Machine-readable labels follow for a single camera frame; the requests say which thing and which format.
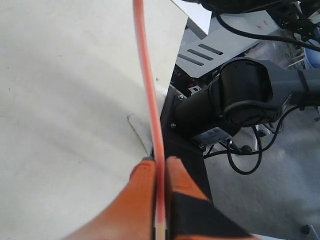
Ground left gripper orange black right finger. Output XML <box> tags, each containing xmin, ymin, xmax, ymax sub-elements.
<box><xmin>165</xmin><ymin>156</ymin><xmax>253</xmax><ymax>240</ymax></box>

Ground grey slotted metal panel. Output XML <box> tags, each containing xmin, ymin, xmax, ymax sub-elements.
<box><xmin>175</xmin><ymin>11</ymin><xmax>279</xmax><ymax>78</ymax></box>

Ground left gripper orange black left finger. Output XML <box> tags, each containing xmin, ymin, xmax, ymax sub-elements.
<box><xmin>64</xmin><ymin>159</ymin><xmax>156</xmax><ymax>240</ymax></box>

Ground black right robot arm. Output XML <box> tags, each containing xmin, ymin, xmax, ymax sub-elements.
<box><xmin>160</xmin><ymin>57</ymin><xmax>320</xmax><ymax>240</ymax></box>

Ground black cables under arm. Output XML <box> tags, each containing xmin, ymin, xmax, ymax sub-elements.
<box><xmin>199</xmin><ymin>0</ymin><xmax>320</xmax><ymax>176</ymax></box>

